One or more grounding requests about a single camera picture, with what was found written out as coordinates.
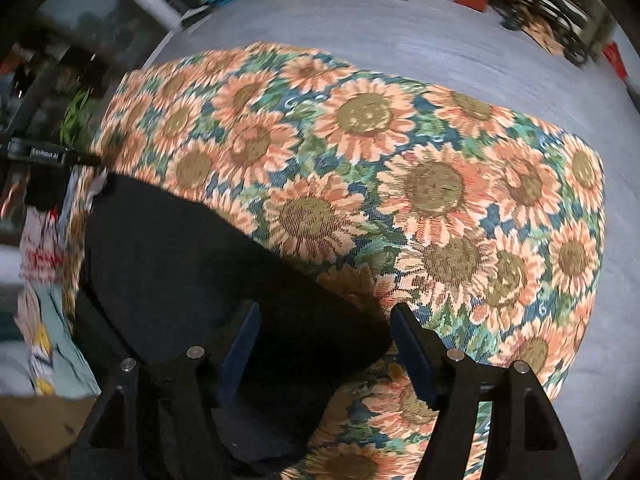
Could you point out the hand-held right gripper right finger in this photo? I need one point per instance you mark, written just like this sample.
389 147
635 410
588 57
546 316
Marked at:
415 360

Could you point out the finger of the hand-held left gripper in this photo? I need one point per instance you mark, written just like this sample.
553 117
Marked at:
82 157

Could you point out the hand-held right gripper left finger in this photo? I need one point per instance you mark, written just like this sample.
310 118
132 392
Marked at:
240 350

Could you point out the black pants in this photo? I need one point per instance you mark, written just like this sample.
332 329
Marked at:
175 260

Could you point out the green plant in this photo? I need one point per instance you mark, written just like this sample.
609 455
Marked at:
80 120

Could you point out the cluttered shelf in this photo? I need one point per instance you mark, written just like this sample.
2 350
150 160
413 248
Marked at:
35 90

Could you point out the dark framed window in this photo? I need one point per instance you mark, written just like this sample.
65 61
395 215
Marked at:
100 15

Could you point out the teal printed blanket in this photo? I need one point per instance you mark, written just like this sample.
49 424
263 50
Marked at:
55 340

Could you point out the sunflower printed blanket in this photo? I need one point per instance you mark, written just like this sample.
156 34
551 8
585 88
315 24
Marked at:
435 185

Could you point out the flat cardboard box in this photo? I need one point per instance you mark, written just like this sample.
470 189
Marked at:
40 430

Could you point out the brown paper sheet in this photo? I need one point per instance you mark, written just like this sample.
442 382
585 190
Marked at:
545 35

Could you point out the small red flag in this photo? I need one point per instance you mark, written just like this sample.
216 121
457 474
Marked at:
615 60

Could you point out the black wheeled cart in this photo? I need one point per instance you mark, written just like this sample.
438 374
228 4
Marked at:
560 5

